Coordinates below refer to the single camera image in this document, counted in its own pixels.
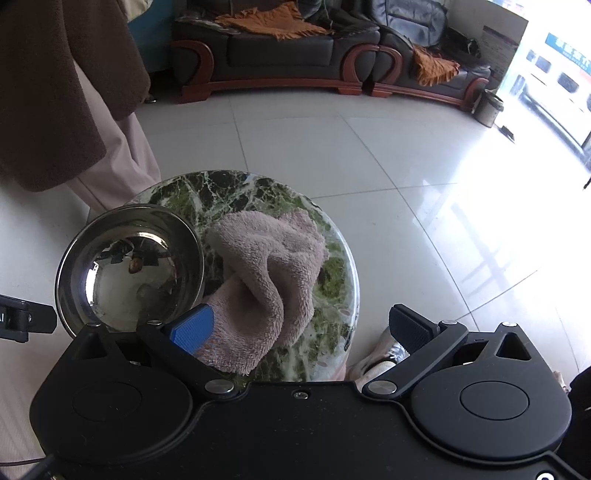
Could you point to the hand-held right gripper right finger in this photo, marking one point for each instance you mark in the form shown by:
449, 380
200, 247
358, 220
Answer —
406, 327

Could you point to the pink fluffy towel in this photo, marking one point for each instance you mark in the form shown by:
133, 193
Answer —
263, 258

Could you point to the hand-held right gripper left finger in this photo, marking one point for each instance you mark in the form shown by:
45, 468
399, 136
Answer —
191, 330

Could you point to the white vehicle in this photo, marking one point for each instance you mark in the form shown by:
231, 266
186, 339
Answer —
554, 78

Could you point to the short dark leather sofa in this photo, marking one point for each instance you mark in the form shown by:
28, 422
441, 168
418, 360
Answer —
401, 27

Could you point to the person's right white sneaker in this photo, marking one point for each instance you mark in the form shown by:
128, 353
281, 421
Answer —
383, 355

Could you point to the blue cabinet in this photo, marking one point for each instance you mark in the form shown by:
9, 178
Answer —
152, 37

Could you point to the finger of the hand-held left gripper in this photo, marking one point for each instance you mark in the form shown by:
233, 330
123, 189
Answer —
32, 321

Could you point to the round green marble table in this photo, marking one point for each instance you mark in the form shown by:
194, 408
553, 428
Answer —
332, 286

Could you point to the small orange fringed cloth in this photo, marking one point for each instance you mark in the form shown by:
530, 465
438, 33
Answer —
434, 67

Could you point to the metal trash bin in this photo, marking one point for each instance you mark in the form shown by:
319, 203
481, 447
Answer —
487, 110

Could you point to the large orange fringed cloth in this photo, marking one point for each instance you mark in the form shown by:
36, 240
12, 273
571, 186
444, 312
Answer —
272, 21

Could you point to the long dark leather sofa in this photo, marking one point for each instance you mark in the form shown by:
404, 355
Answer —
277, 50

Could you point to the stainless steel bowl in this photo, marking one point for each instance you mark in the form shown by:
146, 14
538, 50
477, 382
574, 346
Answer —
115, 277

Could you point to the small dark floor object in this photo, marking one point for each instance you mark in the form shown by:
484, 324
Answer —
507, 133

